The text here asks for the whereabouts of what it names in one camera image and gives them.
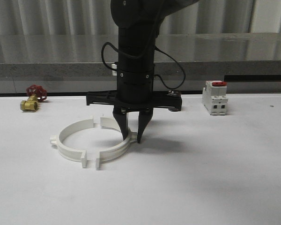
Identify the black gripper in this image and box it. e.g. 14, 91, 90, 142
86, 62, 182, 143

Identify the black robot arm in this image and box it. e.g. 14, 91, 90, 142
86, 0, 195, 142

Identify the white half pipe clamp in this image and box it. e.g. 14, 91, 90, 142
50, 116, 94, 168
96, 117, 137, 170

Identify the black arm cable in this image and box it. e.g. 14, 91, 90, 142
101, 42, 187, 92

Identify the grey stone shelf ledge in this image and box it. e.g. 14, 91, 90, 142
0, 33, 281, 81

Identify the white circuit breaker red switch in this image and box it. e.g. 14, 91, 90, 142
202, 81, 228, 116

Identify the brass valve red handwheel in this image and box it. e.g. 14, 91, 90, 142
20, 84, 47, 111

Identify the black cylindrical capacitor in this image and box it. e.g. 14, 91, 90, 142
168, 90, 182, 112

